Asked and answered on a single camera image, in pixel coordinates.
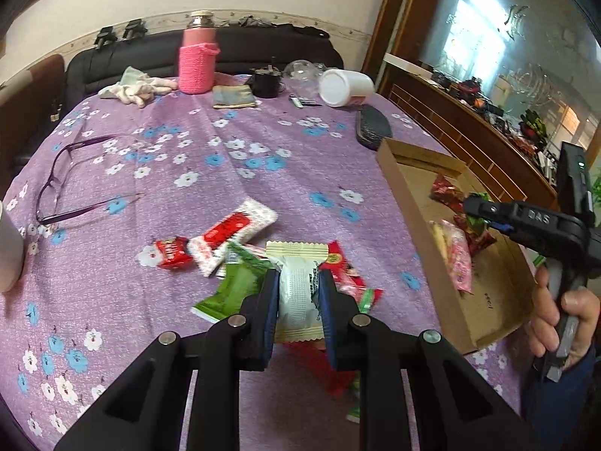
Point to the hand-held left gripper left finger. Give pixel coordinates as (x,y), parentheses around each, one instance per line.
(270,319)

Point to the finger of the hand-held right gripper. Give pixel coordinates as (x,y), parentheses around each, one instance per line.
(483,205)
(502,226)

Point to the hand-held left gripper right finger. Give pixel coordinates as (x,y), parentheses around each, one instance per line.
(327,319)

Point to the dark green candy packet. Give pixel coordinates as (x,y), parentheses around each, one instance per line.
(469,223)

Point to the white small cake packet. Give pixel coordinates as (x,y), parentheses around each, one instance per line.
(296,300)

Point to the dark red zigzag packet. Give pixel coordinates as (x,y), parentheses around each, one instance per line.
(446,192)

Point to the red green white packet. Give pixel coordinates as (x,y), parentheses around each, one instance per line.
(352,282)

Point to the green triangular packet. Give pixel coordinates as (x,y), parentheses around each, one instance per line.
(230,293)

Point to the pink checkered packet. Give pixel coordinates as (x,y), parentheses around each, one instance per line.
(458,258)

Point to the cardboard box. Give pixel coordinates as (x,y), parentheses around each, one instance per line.
(497,300)

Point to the red and white long packet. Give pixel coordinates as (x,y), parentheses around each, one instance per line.
(230,232)

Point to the clear green cookie packet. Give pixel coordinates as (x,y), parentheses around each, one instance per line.
(354,413)

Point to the small red packet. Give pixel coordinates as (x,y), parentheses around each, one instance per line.
(171,252)

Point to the person's right hand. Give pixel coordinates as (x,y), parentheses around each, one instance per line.
(540,319)

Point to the wooden sideboard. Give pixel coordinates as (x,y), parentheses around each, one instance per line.
(474,150)

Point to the green ornament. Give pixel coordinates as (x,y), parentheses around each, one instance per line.
(533,124)

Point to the red and black toy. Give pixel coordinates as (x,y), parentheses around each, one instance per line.
(469,88)

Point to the white flat box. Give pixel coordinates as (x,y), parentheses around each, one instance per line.
(399,62)

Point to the white jar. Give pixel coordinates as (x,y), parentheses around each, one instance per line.
(345,87)

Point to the person's blue clothing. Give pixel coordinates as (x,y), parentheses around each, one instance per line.
(563,413)

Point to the nail clipper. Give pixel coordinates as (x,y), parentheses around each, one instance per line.
(300,101)

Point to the folded olive cloth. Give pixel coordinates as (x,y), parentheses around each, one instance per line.
(232,96)

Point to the clear plastic cup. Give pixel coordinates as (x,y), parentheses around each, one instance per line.
(300,73)

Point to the small black container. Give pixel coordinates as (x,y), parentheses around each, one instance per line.
(265,84)

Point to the purple glasses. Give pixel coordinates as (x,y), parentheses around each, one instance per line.
(47,183)

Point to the pink knit-sleeved bottle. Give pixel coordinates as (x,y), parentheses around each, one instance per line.
(197,65)

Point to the white gloves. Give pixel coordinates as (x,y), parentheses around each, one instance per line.
(136,87)

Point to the white mug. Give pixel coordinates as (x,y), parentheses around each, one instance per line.
(9,253)

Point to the black sofa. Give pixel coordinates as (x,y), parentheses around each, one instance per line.
(263,49)

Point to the dark cloth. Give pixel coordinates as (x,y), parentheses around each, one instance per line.
(256,21)

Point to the black clamp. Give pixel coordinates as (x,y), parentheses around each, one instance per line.
(134,30)
(105,37)

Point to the brown chair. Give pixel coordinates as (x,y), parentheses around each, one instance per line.
(33,98)

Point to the wall mirror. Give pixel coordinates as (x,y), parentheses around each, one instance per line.
(493,9)

